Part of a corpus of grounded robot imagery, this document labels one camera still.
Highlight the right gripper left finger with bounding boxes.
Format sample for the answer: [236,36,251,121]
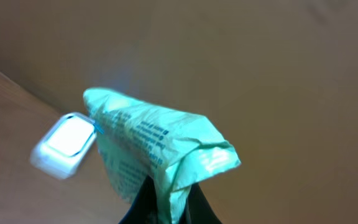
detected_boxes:
[119,176,158,224]

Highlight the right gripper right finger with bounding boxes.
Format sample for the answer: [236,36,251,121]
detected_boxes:
[179,184,222,224]

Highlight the long teal wipes pack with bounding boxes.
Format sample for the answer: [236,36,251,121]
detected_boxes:
[83,88,241,223]

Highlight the white barcode scanner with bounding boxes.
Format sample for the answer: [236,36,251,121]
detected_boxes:
[30,112,96,180]

